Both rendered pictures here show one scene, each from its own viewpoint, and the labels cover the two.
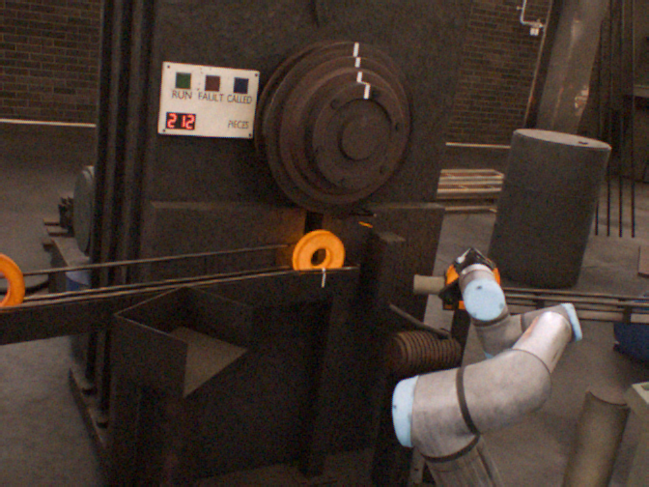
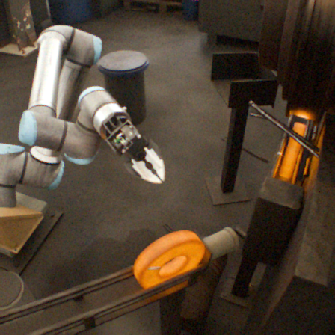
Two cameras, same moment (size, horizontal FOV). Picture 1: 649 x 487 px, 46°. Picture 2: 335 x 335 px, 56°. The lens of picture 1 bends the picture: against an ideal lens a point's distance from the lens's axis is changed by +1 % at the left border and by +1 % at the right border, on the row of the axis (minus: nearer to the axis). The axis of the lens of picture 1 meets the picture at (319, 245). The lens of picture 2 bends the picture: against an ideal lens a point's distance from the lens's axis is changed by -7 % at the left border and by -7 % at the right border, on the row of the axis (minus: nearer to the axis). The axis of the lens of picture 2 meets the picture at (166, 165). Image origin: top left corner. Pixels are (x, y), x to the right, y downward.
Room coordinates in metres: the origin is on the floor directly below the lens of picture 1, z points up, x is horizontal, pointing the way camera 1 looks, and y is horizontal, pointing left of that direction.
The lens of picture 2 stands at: (2.49, -0.69, 1.33)
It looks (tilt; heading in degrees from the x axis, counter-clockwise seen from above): 43 degrees down; 146
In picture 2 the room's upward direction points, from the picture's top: straight up
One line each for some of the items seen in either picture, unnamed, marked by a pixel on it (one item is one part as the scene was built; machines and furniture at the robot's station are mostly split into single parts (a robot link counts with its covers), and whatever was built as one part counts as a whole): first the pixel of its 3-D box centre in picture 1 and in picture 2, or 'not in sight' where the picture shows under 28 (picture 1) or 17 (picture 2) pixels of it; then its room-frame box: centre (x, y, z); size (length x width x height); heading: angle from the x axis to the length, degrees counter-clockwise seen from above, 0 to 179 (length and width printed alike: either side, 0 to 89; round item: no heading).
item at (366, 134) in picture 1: (355, 136); (282, 10); (2.01, -0.06, 1.11); 0.28 x 0.06 x 0.28; 120
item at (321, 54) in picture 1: (338, 128); (324, 19); (2.09, -0.01, 1.11); 0.47 x 0.06 x 0.47; 120
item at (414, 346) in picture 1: (411, 409); (191, 305); (2.14, -0.36, 0.27); 0.22 x 0.13 x 0.53; 120
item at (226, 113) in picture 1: (210, 101); not in sight; (2.02, 0.34, 1.15); 0.26 x 0.02 x 0.18; 120
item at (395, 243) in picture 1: (381, 272); (271, 224); (2.22, -0.20, 0.68); 0.11 x 0.08 x 0.24; 30
